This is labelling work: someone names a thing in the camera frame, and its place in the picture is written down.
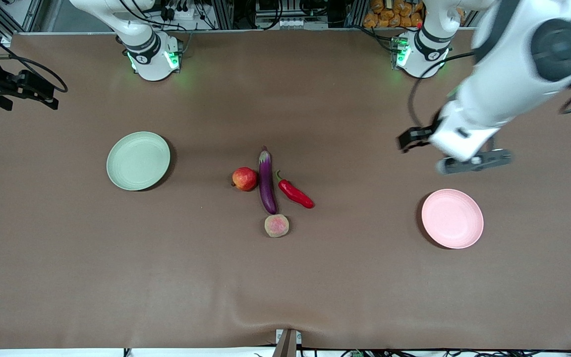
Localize pink round plate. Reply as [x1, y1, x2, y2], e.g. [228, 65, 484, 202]
[421, 189, 484, 249]

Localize aluminium profile post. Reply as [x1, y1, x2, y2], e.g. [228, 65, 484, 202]
[213, 0, 234, 30]

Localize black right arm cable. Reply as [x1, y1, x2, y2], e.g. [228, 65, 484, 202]
[0, 20, 68, 95]

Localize aluminium frame struts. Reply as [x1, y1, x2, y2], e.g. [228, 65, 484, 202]
[0, 0, 44, 38]

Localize long purple eggplant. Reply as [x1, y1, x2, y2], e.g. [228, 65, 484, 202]
[258, 146, 279, 215]

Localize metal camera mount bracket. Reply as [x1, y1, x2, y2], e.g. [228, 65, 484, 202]
[272, 328, 302, 357]

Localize bag of orange items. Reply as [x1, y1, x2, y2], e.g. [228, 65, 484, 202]
[363, 0, 425, 29]

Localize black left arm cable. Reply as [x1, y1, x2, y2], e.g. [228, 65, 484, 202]
[408, 52, 571, 130]

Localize pinkish tan peach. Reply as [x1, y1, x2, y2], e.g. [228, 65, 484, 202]
[264, 214, 290, 238]

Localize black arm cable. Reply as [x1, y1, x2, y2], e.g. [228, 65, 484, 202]
[408, 52, 571, 130]
[0, 20, 68, 95]

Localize red chili pepper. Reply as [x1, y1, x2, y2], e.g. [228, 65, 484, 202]
[275, 170, 315, 209]

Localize red pomegranate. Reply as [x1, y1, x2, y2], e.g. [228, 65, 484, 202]
[231, 167, 259, 192]

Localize large table cover mat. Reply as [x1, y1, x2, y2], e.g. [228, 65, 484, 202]
[0, 27, 571, 351]

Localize pale green round plate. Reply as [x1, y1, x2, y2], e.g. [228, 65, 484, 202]
[106, 131, 171, 191]

